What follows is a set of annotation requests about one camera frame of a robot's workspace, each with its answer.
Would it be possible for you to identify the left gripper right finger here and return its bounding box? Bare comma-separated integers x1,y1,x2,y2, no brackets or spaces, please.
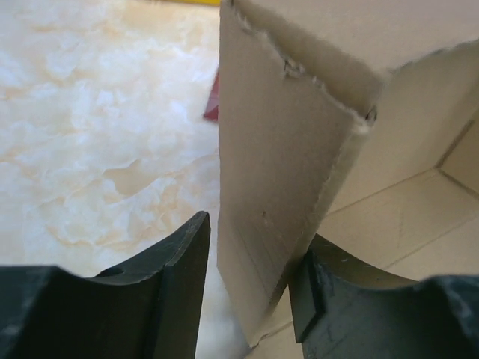
289,235,478,359

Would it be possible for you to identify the brown cardboard box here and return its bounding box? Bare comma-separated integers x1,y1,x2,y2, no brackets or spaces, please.
217,1,478,358

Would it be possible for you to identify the yellow plastic tray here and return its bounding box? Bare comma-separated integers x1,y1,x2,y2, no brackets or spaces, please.
162,0,221,7

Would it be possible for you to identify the red card packet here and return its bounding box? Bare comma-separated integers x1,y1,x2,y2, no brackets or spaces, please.
203,72,219,123

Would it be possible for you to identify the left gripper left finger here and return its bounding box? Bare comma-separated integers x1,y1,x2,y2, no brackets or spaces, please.
1,212,210,358

